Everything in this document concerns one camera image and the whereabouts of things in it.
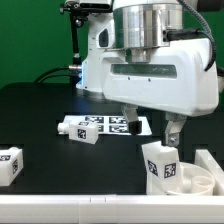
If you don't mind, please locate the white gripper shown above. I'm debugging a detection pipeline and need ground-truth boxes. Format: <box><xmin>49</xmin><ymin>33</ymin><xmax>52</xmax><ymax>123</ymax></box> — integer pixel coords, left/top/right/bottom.
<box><xmin>101</xmin><ymin>38</ymin><xmax>219</xmax><ymax>147</ymax></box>

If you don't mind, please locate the white round stool seat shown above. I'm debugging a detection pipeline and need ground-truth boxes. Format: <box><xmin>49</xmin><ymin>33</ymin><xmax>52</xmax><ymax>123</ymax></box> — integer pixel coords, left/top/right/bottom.
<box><xmin>146</xmin><ymin>161</ymin><xmax>216</xmax><ymax>196</ymax></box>

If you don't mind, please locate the paper sheet with markers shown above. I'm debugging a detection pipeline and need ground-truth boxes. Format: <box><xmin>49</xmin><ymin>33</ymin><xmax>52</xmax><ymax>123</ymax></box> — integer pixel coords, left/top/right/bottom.
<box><xmin>63</xmin><ymin>115</ymin><xmax>153</xmax><ymax>136</ymax></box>

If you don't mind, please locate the white L-shaped fence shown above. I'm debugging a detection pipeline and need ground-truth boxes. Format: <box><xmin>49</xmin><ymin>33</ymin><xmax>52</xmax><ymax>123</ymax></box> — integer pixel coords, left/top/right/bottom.
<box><xmin>0</xmin><ymin>150</ymin><xmax>224</xmax><ymax>224</ymax></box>

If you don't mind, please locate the black cable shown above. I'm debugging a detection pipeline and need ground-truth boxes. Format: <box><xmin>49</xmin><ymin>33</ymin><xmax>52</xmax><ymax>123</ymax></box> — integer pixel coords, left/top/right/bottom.
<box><xmin>34</xmin><ymin>66</ymin><xmax>83</xmax><ymax>85</ymax></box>

